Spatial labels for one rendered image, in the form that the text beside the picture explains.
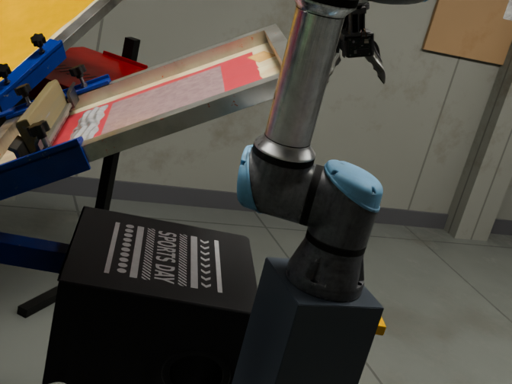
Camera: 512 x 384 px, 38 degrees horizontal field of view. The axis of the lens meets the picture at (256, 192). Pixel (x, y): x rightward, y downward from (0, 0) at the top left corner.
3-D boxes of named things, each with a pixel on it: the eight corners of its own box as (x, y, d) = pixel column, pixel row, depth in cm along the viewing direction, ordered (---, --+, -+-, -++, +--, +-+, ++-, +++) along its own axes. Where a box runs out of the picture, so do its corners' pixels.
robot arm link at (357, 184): (366, 257, 133) (388, 188, 128) (295, 235, 134) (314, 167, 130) (369, 233, 144) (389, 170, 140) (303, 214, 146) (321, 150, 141)
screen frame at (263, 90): (280, 36, 204) (276, 23, 202) (312, 85, 150) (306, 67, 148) (14, 129, 207) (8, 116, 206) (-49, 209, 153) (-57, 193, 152)
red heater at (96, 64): (79, 68, 333) (83, 43, 329) (164, 100, 318) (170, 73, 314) (-21, 81, 279) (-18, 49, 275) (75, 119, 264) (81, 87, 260)
